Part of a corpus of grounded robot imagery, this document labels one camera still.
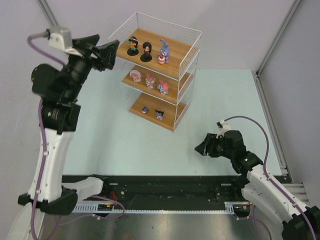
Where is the white wire three-tier shelf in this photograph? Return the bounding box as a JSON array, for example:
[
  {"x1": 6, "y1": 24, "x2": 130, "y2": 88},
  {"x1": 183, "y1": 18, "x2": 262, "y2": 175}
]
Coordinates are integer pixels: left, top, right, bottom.
[{"x1": 109, "y1": 12, "x2": 202, "y2": 132}]

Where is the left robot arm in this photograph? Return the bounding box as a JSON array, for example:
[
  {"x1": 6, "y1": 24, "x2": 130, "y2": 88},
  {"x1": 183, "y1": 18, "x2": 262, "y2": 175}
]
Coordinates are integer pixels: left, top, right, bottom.
[{"x1": 17, "y1": 34, "x2": 120, "y2": 216}]

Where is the purple cable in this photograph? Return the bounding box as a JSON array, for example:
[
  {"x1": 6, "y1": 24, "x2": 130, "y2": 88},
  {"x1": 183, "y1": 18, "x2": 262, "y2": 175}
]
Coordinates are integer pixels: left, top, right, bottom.
[
  {"x1": 223, "y1": 115, "x2": 318, "y2": 240},
  {"x1": 26, "y1": 33, "x2": 126, "y2": 240}
]

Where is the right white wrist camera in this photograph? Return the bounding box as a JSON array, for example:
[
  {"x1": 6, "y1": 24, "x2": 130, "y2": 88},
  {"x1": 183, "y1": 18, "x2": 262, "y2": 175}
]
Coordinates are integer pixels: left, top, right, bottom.
[{"x1": 216, "y1": 120, "x2": 232, "y2": 139}]

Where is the purple rabbit figurine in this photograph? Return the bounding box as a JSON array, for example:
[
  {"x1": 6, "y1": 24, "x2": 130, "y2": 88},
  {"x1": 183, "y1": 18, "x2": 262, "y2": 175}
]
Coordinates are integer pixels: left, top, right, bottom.
[{"x1": 158, "y1": 39, "x2": 170, "y2": 65}]

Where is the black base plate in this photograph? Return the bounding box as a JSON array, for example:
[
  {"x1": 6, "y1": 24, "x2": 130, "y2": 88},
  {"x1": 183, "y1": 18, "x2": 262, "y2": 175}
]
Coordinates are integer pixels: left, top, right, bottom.
[{"x1": 61, "y1": 174, "x2": 251, "y2": 211}]

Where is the aluminium frame rail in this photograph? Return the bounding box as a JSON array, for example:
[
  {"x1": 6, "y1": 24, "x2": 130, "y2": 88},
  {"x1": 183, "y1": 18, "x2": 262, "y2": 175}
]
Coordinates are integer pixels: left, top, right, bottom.
[{"x1": 285, "y1": 183, "x2": 309, "y2": 202}]

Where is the small blue lying figurine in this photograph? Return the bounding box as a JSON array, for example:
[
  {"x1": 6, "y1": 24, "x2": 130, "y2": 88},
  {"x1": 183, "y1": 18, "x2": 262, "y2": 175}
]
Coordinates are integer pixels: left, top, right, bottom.
[{"x1": 142, "y1": 106, "x2": 149, "y2": 114}]

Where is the pink bunny blue bow figurine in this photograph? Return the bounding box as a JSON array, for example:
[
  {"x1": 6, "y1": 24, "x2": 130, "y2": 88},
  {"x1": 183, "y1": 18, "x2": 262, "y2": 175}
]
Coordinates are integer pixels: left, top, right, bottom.
[{"x1": 157, "y1": 79, "x2": 169, "y2": 95}]

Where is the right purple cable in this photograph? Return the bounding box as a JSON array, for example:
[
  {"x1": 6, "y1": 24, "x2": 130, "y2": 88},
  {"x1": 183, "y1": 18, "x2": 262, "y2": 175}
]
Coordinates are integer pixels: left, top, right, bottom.
[{"x1": 223, "y1": 115, "x2": 318, "y2": 240}]

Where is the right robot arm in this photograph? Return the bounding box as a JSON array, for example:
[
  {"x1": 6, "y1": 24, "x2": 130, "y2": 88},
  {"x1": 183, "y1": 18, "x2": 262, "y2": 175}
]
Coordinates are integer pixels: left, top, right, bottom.
[{"x1": 194, "y1": 130, "x2": 320, "y2": 240}]

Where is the black duck figurine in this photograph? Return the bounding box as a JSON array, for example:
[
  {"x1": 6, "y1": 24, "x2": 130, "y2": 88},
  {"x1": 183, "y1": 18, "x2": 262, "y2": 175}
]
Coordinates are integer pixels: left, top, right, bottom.
[
  {"x1": 126, "y1": 36, "x2": 139, "y2": 56},
  {"x1": 140, "y1": 42, "x2": 152, "y2": 62}
]

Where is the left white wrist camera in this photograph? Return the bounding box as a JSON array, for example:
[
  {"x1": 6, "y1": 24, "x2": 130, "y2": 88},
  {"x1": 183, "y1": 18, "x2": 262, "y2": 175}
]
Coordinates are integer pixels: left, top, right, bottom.
[{"x1": 48, "y1": 25, "x2": 73, "y2": 52}]

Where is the pink bunny flower crown figurine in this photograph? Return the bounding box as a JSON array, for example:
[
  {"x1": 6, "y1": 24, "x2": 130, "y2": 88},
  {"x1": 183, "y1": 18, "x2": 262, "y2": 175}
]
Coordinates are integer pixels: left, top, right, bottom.
[{"x1": 145, "y1": 73, "x2": 156, "y2": 90}]

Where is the white slotted cable duct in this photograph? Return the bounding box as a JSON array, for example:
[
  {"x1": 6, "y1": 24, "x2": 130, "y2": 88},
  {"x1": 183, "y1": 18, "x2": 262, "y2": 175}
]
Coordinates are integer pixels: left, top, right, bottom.
[{"x1": 74, "y1": 201, "x2": 236, "y2": 215}]

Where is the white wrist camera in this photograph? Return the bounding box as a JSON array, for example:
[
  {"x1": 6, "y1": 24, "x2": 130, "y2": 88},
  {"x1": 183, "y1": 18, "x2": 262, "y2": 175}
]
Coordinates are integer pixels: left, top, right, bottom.
[
  {"x1": 216, "y1": 120, "x2": 232, "y2": 139},
  {"x1": 48, "y1": 25, "x2": 73, "y2": 52}
]

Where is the black eared purple figurine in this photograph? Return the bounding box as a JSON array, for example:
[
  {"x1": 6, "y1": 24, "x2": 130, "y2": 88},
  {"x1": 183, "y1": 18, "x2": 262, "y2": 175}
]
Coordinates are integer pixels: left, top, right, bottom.
[{"x1": 155, "y1": 109, "x2": 165, "y2": 120}]

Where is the white pink round figurine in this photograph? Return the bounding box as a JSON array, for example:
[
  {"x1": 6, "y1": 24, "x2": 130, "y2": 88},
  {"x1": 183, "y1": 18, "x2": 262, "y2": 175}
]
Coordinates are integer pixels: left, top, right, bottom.
[{"x1": 129, "y1": 69, "x2": 142, "y2": 83}]

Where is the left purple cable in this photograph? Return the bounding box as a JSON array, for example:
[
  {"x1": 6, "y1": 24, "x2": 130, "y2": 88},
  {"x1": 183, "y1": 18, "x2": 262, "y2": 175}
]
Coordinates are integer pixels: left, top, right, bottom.
[{"x1": 26, "y1": 33, "x2": 126, "y2": 240}]

